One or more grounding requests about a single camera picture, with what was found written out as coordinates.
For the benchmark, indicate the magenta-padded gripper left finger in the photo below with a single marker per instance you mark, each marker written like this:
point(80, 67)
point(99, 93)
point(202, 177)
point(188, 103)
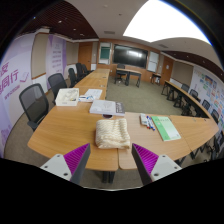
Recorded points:
point(63, 166)

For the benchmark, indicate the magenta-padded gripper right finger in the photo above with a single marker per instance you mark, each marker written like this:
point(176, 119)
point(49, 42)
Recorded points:
point(159, 166)

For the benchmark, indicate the cream yellow zigzag towel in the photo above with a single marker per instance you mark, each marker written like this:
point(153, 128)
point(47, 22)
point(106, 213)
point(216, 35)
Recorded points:
point(111, 133)

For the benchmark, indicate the green booklet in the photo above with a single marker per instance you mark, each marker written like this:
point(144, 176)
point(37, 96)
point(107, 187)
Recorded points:
point(166, 128)

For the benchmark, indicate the blue marker pen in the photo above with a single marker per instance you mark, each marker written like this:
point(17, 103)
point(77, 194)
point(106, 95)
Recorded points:
point(150, 123)

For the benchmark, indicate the white whiteboard eraser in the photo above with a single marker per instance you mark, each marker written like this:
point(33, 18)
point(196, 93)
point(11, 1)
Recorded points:
point(143, 119)

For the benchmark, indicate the white open cardboard box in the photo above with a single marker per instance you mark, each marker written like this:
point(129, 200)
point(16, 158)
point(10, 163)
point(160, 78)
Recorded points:
point(66, 98)

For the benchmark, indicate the black mesh office chair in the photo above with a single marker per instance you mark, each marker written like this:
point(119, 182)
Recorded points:
point(56, 82)
point(33, 103)

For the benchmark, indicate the white blue small packet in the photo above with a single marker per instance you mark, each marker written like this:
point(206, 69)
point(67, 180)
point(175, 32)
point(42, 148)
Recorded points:
point(85, 98)

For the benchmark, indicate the long dark side table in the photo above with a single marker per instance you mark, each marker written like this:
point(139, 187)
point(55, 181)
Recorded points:
point(181, 95)

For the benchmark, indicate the chairs at side table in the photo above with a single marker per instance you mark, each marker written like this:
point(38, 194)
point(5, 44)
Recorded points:
point(205, 105)

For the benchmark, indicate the white paper sheet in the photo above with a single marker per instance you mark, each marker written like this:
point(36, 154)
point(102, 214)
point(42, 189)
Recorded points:
point(96, 93)

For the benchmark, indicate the small dark side desk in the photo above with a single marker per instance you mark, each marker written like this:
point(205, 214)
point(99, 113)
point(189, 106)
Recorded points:
point(156, 75)

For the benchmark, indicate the row of black office chairs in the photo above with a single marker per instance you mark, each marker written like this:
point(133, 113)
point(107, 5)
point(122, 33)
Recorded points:
point(78, 73)

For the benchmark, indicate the brown wooden door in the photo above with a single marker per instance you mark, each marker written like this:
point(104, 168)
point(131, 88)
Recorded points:
point(85, 55)
point(166, 70)

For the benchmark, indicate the dark presenter desk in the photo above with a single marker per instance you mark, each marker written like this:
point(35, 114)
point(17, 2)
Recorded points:
point(131, 71)

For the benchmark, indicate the black presenter desk chair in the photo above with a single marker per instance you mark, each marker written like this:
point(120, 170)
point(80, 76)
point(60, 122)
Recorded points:
point(120, 73)

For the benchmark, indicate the bright ceiling light panel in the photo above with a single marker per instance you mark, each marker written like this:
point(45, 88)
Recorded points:
point(163, 20)

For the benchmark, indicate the colourful wall poster display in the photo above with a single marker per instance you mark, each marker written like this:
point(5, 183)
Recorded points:
point(210, 90)

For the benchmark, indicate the large purple wall banner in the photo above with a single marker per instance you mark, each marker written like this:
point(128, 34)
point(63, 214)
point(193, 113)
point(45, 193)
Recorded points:
point(13, 80)

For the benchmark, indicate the white wall whiteboard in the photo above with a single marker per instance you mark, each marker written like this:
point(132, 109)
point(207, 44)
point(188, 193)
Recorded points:
point(153, 61)

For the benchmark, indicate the narrow purple wall banner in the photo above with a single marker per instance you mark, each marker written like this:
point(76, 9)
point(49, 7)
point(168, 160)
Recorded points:
point(56, 56)

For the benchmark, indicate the large black wall screen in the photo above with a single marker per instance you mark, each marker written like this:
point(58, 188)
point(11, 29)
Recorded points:
point(130, 56)

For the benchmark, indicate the green wall board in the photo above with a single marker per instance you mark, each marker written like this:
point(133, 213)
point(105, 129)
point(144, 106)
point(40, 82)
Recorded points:
point(104, 53)

